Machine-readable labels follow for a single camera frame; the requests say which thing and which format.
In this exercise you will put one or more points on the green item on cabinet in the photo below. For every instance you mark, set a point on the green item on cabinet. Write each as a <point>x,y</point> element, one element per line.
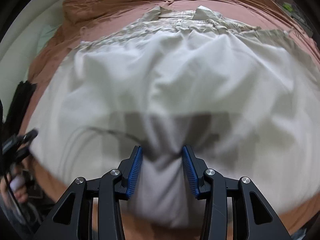
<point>287,6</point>

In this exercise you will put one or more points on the orange brown bed blanket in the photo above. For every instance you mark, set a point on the orange brown bed blanket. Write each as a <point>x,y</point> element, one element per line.
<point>104,17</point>

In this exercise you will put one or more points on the light green pillow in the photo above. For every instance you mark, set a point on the light green pillow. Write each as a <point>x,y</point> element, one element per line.
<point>46,34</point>

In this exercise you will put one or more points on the cream white jacket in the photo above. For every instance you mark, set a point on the cream white jacket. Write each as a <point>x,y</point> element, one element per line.
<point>245,99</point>

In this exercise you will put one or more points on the person left hand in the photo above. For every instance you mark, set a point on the person left hand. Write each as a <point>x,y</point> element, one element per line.
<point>17,184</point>

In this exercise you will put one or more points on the black folded garment on bed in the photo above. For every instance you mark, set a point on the black folded garment on bed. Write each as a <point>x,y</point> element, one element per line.
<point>18,108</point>

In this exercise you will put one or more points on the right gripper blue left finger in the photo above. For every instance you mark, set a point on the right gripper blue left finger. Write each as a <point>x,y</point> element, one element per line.
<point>116,185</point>

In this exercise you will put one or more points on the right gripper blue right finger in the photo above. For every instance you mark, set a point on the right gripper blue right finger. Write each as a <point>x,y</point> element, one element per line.
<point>209,185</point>

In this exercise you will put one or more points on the cream padded headboard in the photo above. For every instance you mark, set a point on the cream padded headboard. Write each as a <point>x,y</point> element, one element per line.
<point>20,44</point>

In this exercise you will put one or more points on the white bedside drawer cabinet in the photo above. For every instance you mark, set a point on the white bedside drawer cabinet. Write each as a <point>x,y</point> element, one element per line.
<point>300,18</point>

